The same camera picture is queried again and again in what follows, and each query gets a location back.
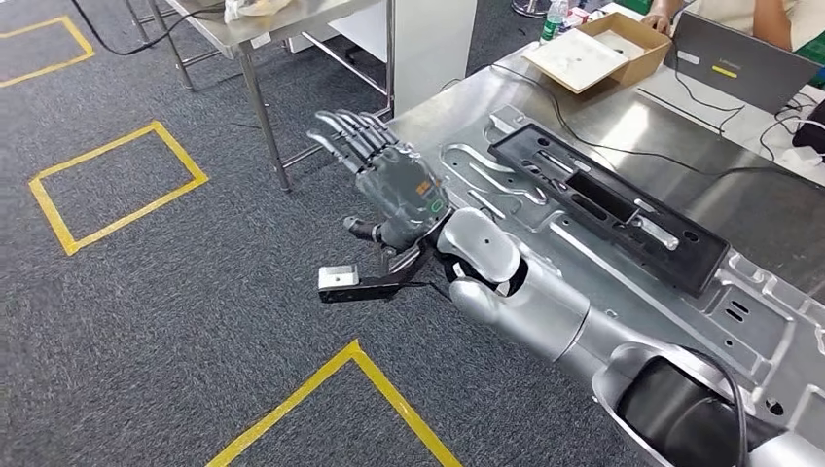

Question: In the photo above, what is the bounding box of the clear plastic bag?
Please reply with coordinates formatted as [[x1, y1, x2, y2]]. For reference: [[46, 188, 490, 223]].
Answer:
[[222, 0, 295, 19]]

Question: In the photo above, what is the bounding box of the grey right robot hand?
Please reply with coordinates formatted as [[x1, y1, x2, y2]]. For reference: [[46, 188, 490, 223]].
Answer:
[[305, 109, 452, 254]]

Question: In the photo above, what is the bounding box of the black cable on side table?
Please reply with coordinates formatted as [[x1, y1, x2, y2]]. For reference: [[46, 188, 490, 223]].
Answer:
[[67, 0, 227, 58]]

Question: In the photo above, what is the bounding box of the yellow floor tape square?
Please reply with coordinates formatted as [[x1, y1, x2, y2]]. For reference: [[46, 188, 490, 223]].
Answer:
[[28, 120, 209, 257]]

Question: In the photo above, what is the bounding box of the long black table cable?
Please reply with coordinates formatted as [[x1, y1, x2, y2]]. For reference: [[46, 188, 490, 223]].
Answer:
[[489, 60, 825, 188]]

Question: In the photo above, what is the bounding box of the open cardboard box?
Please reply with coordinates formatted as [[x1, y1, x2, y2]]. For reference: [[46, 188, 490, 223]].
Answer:
[[521, 11, 673, 95]]

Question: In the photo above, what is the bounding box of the green label water bottle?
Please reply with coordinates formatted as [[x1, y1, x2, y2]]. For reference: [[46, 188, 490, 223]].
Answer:
[[540, 0, 570, 43]]

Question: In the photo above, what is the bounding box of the stainless steel side table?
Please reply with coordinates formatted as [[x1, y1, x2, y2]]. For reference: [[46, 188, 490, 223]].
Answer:
[[122, 0, 398, 195]]

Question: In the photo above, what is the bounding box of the white cabinet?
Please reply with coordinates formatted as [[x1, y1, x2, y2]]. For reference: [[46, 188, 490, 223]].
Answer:
[[286, 0, 479, 119]]

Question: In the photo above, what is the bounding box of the stainless steel workbench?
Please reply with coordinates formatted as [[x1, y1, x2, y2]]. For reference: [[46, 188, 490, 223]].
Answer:
[[386, 41, 825, 467]]

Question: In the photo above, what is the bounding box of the person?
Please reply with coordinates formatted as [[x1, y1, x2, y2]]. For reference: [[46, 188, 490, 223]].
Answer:
[[641, 0, 825, 53]]

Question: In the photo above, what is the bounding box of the black plastic plate bracket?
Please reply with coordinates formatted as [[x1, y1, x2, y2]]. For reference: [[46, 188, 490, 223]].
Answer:
[[487, 124, 731, 299]]

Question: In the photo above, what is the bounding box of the black device with handle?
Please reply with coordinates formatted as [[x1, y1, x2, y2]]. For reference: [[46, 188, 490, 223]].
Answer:
[[791, 116, 825, 156]]

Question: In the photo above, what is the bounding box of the grey laptop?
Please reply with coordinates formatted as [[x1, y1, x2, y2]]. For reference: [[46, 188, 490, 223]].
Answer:
[[664, 11, 825, 116]]

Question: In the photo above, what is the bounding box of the white charger cable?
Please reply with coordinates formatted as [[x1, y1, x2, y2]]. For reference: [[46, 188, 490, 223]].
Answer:
[[760, 119, 825, 170]]

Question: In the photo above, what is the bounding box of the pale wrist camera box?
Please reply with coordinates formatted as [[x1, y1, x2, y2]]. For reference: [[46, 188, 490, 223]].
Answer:
[[317, 247, 440, 305]]

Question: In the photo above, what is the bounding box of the black laptop cable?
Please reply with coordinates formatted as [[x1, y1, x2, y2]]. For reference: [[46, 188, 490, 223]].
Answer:
[[673, 64, 745, 133]]

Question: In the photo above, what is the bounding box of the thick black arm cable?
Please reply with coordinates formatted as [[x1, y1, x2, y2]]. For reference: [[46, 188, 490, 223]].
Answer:
[[683, 347, 752, 467]]

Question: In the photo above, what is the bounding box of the stamped silver metal panel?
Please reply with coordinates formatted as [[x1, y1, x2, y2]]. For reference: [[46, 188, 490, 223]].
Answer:
[[421, 104, 825, 446]]

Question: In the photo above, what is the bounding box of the white desk mat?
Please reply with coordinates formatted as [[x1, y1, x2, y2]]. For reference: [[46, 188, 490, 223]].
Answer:
[[634, 64, 825, 188]]

